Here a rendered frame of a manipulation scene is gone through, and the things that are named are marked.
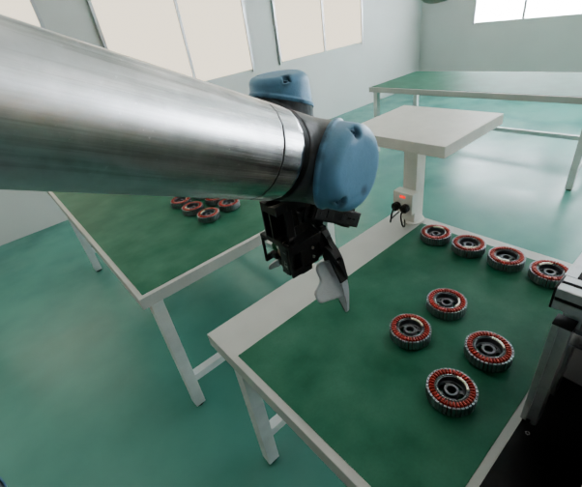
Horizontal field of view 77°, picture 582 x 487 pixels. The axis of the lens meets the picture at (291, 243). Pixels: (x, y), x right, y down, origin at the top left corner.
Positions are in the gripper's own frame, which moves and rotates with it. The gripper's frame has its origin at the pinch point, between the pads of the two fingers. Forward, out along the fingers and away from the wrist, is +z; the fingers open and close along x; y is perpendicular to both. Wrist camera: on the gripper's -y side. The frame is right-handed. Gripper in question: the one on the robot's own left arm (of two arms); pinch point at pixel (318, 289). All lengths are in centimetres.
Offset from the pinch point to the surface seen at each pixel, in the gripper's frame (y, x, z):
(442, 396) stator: -20.5, 14.4, 36.8
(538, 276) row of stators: -77, 12, 37
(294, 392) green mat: 1.8, -12.7, 40.3
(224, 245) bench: -23, -90, 40
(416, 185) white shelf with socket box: -86, -38, 23
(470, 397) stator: -24.4, 18.8, 36.5
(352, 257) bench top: -52, -42, 40
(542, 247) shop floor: -217, -25, 115
